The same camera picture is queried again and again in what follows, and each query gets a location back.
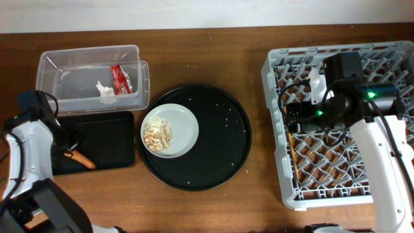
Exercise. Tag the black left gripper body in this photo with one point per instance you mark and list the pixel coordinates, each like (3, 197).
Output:
(66, 138)

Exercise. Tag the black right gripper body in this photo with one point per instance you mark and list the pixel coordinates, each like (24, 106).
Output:
(307, 112)

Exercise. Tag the orange carrot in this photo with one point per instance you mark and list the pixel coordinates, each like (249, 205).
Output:
(78, 157)

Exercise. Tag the white tissue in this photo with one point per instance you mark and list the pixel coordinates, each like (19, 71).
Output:
(106, 93)

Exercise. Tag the red snack wrapper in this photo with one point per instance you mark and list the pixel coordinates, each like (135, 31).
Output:
(122, 84)

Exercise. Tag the nut shells and rice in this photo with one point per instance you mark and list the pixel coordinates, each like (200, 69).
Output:
(157, 133)

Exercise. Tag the grey round plate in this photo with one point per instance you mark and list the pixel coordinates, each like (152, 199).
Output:
(184, 125)

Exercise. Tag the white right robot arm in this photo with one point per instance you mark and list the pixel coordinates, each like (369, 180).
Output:
(372, 113)

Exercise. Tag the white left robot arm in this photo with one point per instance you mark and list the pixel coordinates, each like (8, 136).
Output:
(32, 201)

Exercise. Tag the grey dishwasher rack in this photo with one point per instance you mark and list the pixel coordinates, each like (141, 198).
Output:
(328, 176)

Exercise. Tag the black rectangular tray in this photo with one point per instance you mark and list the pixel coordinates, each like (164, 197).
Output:
(107, 139)

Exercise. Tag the clear plastic bin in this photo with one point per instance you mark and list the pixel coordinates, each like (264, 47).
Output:
(72, 76)

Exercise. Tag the round black serving tray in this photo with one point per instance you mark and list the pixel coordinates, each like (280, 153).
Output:
(223, 144)

